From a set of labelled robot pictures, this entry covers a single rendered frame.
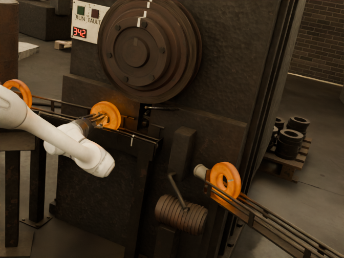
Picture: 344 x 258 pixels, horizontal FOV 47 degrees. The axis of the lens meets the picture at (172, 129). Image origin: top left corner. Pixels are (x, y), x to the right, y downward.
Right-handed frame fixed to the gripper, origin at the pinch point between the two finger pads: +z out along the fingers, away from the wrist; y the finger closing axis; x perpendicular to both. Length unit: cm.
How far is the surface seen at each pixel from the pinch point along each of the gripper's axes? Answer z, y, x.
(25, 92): -0.7, -47.1, -1.2
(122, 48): -10.4, 11.3, 36.1
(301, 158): 171, 94, -70
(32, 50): 298, -297, -84
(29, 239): -20, -29, -75
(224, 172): -18, 65, 0
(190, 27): -1, 36, 49
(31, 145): -24.3, -23.4, -14.3
